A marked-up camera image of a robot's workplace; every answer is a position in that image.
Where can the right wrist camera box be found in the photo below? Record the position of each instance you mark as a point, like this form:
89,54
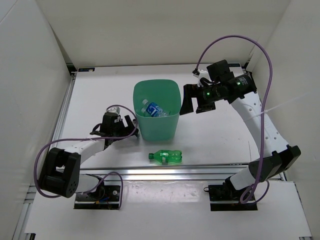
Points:
216,73

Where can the green plastic bin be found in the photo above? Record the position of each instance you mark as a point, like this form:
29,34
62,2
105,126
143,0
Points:
166,94

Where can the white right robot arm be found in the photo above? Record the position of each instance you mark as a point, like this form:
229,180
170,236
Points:
275,153

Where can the clear unlabelled plastic bottle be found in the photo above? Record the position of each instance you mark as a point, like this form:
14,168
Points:
145,111

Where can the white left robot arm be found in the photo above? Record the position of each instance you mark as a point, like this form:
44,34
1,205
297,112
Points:
60,173

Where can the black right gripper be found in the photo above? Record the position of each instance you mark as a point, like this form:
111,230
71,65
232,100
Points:
191,91

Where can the white cable tie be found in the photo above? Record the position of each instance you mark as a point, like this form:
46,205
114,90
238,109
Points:
279,105

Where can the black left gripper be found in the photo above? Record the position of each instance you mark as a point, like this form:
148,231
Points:
128,130

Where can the green plastic soda bottle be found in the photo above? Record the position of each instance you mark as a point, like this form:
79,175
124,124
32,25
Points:
166,157

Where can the blue label bottle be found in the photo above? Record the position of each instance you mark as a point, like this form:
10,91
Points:
154,109

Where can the aluminium frame rail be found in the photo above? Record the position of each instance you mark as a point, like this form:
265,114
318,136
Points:
193,172

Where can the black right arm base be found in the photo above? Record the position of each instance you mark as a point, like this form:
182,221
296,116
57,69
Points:
225,198

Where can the black label plastic bottle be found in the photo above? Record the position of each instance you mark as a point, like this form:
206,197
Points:
135,127

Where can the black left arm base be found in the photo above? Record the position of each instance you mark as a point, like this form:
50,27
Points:
107,195

